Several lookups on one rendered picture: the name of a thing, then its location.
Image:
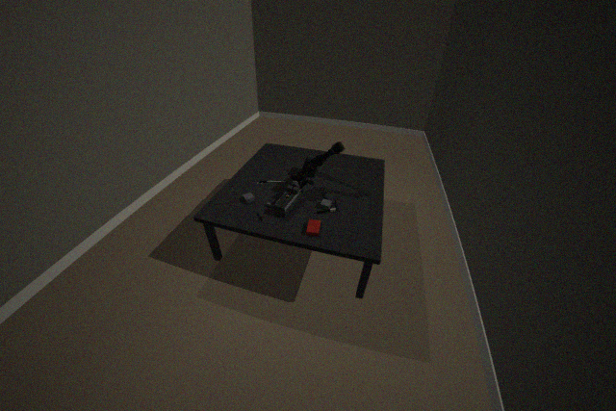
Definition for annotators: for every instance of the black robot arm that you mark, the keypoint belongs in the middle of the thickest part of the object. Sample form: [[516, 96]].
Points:
[[320, 159]]

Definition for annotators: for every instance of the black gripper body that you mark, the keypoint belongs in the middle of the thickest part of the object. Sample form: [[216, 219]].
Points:
[[303, 179]]

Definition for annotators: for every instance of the red block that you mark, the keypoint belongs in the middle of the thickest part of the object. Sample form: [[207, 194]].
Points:
[[313, 228]]

